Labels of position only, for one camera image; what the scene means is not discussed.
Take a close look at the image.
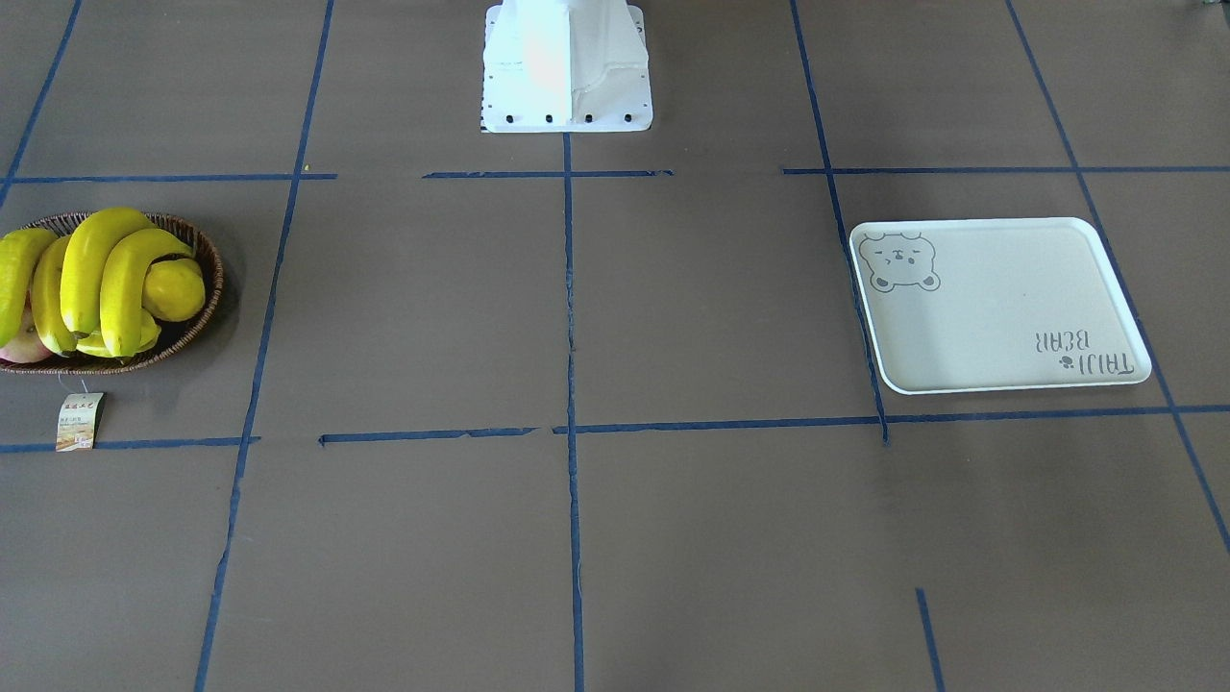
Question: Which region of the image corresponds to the brown wicker basket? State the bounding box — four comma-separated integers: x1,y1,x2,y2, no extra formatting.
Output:
2,210,225,374

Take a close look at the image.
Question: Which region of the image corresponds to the greenish yellow banana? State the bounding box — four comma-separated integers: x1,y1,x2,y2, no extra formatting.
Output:
1,227,59,347

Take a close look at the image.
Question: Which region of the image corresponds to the cream bear tray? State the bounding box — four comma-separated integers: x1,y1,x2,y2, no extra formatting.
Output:
849,216,1154,395

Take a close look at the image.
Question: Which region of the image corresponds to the curved yellow banana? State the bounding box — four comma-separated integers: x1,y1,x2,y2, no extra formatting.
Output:
98,227,194,358

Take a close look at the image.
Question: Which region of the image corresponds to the yellow lemon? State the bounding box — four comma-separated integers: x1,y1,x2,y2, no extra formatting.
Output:
141,259,207,323

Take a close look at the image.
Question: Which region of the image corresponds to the red apple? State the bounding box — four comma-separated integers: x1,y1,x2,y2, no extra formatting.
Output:
1,324,55,364

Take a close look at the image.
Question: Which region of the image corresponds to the paper basket tag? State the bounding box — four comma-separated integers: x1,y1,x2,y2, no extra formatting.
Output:
54,391,106,454

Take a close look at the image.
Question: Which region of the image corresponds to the small yellow banana underneath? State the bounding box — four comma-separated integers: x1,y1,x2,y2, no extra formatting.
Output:
76,309,161,358

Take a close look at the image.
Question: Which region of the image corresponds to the large yellow banana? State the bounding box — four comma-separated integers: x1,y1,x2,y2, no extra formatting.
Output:
62,206,154,334

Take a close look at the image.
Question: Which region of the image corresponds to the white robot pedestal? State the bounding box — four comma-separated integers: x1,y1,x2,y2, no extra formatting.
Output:
480,1,654,133

